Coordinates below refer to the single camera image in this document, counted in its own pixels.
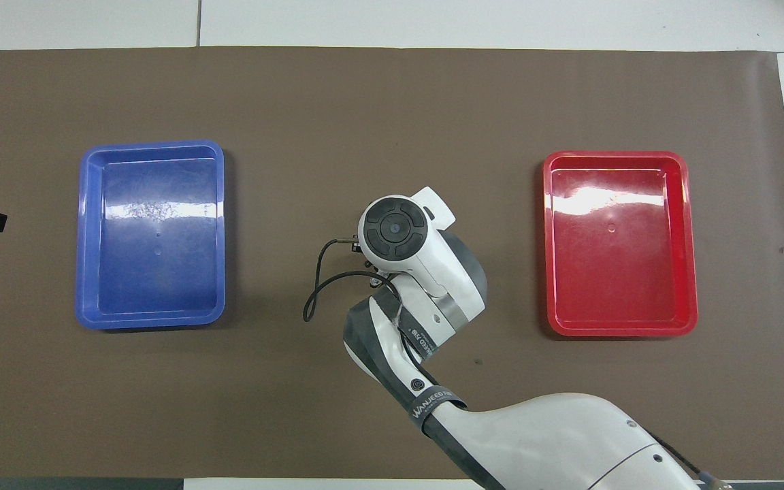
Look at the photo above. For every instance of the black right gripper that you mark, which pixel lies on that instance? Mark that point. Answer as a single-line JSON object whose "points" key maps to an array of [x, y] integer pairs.
{"points": [[367, 267]]}

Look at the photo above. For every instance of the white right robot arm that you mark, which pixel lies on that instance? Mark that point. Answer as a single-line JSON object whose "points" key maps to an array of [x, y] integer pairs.
{"points": [[446, 286]]}

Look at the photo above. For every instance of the brown table mat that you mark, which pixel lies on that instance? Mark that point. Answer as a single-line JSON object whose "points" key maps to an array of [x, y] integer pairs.
{"points": [[392, 136]]}

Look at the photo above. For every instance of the blue plastic tray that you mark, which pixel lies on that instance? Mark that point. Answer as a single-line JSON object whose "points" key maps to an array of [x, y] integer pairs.
{"points": [[154, 272]]}

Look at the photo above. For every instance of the red plastic tray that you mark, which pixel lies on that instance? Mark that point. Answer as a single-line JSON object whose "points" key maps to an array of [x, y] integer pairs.
{"points": [[620, 272]]}

